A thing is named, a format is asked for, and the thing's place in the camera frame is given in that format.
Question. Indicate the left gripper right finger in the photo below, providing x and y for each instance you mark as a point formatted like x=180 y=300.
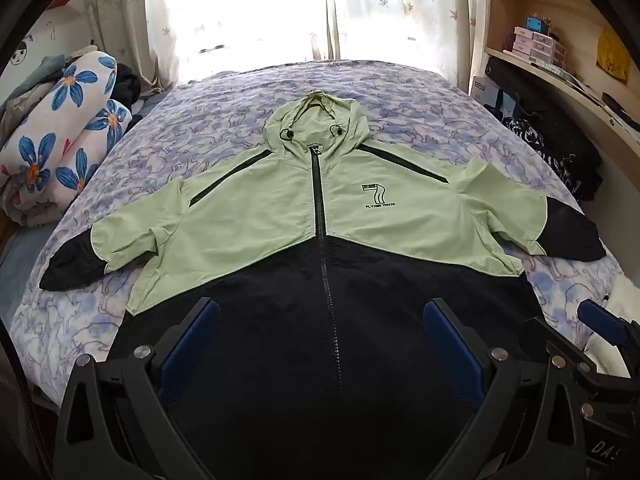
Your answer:
x=489 y=380

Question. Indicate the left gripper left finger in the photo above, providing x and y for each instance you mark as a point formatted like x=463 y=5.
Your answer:
x=113 y=423

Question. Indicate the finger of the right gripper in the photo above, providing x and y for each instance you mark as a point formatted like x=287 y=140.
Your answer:
x=610 y=327

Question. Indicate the green and black hooded jacket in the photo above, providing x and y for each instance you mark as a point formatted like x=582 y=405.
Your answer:
x=321 y=247

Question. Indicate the grey folded clothes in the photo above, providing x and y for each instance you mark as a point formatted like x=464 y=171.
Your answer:
x=34 y=88

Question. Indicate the dark clothes pile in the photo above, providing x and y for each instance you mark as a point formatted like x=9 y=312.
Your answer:
x=127 y=87

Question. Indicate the black patterned garment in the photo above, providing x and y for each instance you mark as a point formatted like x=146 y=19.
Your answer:
x=524 y=108

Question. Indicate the yellow cloth on shelf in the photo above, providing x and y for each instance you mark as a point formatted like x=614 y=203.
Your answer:
x=612 y=56

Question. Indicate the purple cat print blanket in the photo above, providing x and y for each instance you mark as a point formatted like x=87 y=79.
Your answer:
x=204 y=123

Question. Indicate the blue flower print folded quilt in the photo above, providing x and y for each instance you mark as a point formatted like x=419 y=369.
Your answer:
x=54 y=152

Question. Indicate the stacked pink boxes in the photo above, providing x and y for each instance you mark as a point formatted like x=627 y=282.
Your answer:
x=531 y=45

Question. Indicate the wooden bookshelf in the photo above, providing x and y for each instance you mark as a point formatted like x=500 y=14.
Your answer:
x=578 y=23

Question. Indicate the white floral curtain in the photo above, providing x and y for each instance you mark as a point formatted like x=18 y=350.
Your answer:
x=171 y=42

